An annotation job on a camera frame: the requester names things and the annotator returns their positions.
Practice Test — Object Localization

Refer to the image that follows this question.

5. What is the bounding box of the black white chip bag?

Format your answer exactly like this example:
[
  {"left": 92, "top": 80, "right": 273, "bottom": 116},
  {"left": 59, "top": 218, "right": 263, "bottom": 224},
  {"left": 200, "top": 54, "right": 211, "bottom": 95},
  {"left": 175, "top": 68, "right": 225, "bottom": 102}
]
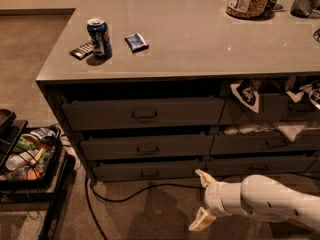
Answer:
[{"left": 230, "top": 79, "right": 259, "bottom": 113}]

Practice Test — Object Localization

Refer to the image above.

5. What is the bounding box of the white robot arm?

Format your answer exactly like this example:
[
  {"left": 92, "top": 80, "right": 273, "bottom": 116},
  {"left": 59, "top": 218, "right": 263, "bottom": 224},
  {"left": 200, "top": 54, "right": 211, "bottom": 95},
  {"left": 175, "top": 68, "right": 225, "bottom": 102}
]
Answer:
[{"left": 189, "top": 169, "right": 320, "bottom": 232}]

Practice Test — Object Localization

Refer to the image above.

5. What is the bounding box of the blue snack packet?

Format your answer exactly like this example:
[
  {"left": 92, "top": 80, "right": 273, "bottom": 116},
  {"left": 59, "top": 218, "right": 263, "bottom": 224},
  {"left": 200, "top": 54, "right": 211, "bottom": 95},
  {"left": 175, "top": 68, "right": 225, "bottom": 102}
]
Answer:
[{"left": 125, "top": 33, "right": 149, "bottom": 53}]

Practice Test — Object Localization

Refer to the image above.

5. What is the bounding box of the black tray of items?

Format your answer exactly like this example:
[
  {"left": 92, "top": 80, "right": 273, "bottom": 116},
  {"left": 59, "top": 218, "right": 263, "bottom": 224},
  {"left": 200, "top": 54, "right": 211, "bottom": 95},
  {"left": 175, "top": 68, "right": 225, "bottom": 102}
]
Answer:
[{"left": 0, "top": 126, "right": 62, "bottom": 188}]

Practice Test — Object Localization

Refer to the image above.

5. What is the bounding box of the clear plastic bottle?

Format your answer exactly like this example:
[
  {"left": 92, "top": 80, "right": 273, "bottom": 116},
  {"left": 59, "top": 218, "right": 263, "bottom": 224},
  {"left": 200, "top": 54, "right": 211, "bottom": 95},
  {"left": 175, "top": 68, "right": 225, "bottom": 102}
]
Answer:
[{"left": 5, "top": 150, "right": 38, "bottom": 171}]

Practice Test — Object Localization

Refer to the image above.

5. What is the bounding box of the black floor cable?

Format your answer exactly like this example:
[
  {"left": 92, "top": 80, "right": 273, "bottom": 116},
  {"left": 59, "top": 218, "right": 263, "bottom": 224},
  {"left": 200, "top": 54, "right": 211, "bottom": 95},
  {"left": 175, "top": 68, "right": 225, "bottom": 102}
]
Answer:
[{"left": 83, "top": 172, "right": 320, "bottom": 240}]

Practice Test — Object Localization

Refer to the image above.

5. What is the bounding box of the blue soda can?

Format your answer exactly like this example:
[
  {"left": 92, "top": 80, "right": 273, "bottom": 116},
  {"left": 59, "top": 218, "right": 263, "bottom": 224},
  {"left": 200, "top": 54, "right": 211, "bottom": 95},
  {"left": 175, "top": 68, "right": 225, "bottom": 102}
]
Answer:
[{"left": 87, "top": 18, "right": 112, "bottom": 60}]

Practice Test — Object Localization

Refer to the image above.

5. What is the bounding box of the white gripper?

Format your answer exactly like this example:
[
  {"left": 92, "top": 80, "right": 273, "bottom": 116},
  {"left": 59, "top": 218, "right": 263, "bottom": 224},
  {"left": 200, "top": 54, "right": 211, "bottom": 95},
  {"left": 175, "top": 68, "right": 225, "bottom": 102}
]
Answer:
[{"left": 189, "top": 169, "right": 242, "bottom": 231}]

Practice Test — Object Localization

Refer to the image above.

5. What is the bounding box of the clear plastic bag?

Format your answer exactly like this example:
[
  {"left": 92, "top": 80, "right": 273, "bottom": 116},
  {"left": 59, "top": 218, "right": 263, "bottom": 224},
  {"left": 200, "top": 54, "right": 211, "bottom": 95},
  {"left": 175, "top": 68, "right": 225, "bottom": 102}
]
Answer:
[{"left": 222, "top": 121, "right": 320, "bottom": 142}]

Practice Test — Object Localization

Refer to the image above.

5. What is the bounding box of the grey cabinet with countertop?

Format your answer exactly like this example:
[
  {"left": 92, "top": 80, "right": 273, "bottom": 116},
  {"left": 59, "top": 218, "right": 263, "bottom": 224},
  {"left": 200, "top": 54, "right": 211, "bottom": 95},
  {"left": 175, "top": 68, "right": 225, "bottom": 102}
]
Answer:
[{"left": 37, "top": 0, "right": 320, "bottom": 181}]

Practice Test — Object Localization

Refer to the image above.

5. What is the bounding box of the dark glass bottle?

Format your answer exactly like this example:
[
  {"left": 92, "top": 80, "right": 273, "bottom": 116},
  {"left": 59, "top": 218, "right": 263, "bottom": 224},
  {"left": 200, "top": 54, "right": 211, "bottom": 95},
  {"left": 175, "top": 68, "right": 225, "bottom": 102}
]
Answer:
[{"left": 290, "top": 0, "right": 318, "bottom": 18}]

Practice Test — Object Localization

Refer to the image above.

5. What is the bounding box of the large nut jar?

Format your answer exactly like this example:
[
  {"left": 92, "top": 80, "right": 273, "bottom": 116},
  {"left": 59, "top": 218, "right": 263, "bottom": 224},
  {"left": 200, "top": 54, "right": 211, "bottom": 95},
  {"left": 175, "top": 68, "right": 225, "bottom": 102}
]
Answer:
[{"left": 226, "top": 0, "right": 268, "bottom": 19}]

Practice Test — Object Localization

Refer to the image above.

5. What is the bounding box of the grey drawer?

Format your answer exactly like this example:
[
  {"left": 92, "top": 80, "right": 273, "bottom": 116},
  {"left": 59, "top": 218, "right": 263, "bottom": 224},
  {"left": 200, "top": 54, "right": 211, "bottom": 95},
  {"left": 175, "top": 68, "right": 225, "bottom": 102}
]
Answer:
[
  {"left": 62, "top": 97, "right": 224, "bottom": 131},
  {"left": 211, "top": 131, "right": 320, "bottom": 155},
  {"left": 93, "top": 159, "right": 205, "bottom": 182},
  {"left": 220, "top": 93, "right": 320, "bottom": 125},
  {"left": 205, "top": 155, "right": 316, "bottom": 176},
  {"left": 80, "top": 134, "right": 213, "bottom": 160}
]

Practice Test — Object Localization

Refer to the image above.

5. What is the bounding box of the dark chocolate bar wrapper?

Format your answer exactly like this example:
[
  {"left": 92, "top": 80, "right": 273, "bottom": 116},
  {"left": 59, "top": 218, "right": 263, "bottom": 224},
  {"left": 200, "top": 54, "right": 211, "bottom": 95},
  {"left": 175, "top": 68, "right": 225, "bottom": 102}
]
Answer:
[{"left": 69, "top": 42, "right": 93, "bottom": 60}]

